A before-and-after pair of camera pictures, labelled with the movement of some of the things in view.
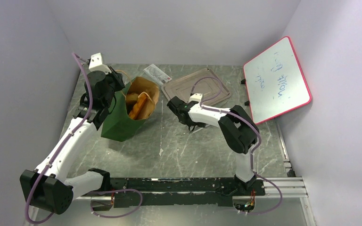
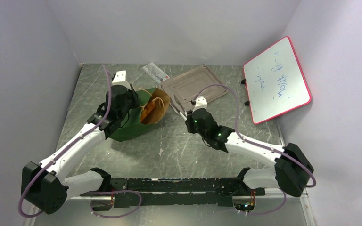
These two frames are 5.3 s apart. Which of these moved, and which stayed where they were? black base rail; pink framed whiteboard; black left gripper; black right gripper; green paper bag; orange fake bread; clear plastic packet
Moved: black right gripper; black left gripper; orange fake bread; green paper bag
Stayed: clear plastic packet; pink framed whiteboard; black base rail
